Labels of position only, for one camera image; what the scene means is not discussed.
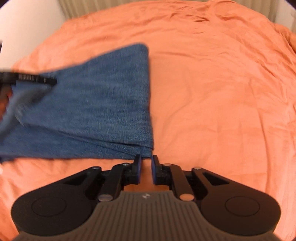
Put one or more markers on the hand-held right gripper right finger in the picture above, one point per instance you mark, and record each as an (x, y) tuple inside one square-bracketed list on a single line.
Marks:
[(153, 170)]

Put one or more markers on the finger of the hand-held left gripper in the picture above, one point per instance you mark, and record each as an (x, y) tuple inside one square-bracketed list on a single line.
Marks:
[(34, 78)]

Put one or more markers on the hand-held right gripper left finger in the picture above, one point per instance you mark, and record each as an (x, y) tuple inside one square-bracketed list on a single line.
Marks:
[(139, 168)]

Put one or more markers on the blue denim pants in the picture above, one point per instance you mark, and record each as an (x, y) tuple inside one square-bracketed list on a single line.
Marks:
[(92, 104)]

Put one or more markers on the person's left hand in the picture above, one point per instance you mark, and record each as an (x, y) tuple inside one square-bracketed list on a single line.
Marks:
[(4, 104)]

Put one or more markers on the beige pleated curtain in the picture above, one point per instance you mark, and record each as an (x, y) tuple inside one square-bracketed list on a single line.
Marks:
[(69, 7)]

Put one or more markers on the orange bed sheet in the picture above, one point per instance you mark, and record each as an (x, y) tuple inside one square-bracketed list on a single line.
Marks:
[(219, 92)]

